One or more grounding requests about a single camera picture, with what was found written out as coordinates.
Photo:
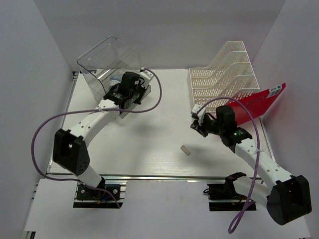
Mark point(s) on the beige eraser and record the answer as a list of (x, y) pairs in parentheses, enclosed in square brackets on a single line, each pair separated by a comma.
[(185, 150)]

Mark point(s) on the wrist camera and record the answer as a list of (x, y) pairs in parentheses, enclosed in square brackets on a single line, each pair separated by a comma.
[(197, 113), (146, 77)]

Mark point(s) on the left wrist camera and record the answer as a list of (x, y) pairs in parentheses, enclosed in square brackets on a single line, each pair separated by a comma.
[(146, 77)]

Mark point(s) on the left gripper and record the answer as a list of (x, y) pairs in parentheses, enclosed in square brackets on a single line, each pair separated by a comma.
[(143, 90)]

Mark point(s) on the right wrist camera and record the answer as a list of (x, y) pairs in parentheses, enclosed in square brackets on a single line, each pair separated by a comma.
[(197, 113)]

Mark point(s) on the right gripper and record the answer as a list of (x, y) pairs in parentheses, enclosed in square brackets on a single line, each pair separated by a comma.
[(196, 125)]

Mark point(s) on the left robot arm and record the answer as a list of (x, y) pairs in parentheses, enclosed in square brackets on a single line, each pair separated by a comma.
[(70, 149)]

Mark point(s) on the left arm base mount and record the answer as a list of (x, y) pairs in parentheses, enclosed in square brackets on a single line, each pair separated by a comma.
[(92, 199)]

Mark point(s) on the clear acrylic drawer organizer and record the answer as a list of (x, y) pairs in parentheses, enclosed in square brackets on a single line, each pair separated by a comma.
[(107, 58)]

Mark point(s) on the blue white small jar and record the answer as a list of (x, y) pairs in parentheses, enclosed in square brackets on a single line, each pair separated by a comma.
[(115, 81)]

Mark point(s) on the red plastic folder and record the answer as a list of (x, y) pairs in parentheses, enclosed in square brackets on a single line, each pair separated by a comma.
[(257, 104)]

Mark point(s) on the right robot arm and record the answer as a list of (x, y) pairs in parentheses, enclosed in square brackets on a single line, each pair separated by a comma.
[(285, 196)]

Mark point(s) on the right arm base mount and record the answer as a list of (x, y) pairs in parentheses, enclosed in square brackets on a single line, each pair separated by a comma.
[(222, 196)]

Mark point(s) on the cream plastic file rack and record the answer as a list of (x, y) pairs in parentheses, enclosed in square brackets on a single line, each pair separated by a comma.
[(230, 74)]

